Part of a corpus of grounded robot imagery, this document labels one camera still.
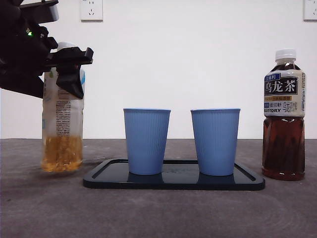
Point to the white wall socket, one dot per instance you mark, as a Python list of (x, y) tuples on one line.
[(91, 11), (310, 10)]

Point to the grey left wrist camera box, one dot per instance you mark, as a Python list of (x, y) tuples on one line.
[(53, 13)]

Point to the pale jasmine tea bottle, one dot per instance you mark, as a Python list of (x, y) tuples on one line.
[(62, 148)]

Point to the dark oolong tea bottle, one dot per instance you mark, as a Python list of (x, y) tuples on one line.
[(283, 148)]

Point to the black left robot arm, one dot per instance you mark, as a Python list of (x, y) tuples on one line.
[(17, 44)]

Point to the dark navy rectangular tray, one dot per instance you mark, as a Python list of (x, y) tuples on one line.
[(178, 182)]

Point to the blue ribbed plastic cup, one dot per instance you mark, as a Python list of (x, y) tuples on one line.
[(215, 143), (146, 143)]

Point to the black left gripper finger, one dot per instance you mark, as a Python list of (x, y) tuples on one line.
[(71, 81), (22, 83)]

